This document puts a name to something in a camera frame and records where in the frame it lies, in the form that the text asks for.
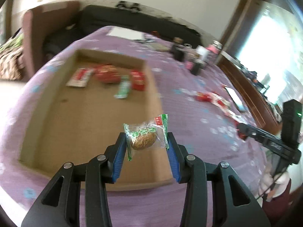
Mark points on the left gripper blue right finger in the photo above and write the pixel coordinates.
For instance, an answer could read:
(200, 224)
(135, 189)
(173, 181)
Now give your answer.
(175, 157)

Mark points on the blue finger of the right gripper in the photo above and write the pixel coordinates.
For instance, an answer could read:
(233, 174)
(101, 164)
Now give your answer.
(245, 130)

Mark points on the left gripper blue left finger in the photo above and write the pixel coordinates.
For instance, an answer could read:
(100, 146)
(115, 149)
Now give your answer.
(119, 154)

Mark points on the clear green cookie packet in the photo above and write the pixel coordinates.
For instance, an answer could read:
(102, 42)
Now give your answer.
(148, 135)

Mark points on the white red-label snack packet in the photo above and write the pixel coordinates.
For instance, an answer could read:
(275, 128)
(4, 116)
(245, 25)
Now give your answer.
(220, 102)

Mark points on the green small candy packet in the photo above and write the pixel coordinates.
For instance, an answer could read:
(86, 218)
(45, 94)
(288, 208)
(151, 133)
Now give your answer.
(124, 88)

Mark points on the small red candy packet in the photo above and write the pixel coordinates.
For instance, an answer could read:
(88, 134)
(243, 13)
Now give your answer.
(137, 80)

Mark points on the dark red foil packet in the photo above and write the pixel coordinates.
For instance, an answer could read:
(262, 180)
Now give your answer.
(107, 74)

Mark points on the red white snack packet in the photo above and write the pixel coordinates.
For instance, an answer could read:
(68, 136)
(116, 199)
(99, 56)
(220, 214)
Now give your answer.
(80, 78)

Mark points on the red rectangular snack packet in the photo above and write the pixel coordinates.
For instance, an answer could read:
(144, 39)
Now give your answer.
(204, 97)

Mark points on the black smartphone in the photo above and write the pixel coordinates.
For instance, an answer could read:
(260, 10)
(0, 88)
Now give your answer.
(236, 100)

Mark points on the purple floral tablecloth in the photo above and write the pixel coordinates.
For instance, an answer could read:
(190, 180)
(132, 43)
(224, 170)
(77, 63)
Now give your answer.
(201, 127)

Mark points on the cardboard tray box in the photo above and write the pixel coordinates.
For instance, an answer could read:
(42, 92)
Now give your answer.
(76, 124)

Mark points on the pink wrapped bottle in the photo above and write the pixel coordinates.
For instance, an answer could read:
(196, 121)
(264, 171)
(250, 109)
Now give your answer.
(213, 51)

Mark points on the black slotted holder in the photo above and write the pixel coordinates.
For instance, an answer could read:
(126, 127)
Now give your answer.
(177, 49)

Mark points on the white paper sheet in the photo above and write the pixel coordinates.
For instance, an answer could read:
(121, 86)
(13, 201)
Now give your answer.
(126, 33)

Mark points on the black sofa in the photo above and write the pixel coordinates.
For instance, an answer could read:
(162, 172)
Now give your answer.
(94, 17)

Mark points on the patterned sofa blanket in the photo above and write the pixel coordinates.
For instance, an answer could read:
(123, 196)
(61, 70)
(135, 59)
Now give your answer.
(12, 66)

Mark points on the brown armchair sofa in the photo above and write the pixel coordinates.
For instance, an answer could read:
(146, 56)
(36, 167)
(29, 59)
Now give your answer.
(37, 24)

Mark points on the black clamps on sofa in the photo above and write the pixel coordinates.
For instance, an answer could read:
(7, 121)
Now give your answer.
(132, 7)

